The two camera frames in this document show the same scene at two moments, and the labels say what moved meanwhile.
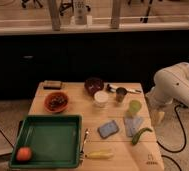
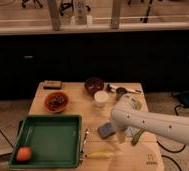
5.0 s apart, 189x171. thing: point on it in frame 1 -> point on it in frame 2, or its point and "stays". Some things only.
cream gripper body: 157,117 -> 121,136
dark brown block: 52,85 stays
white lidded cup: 101,98 stays
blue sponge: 108,129 stays
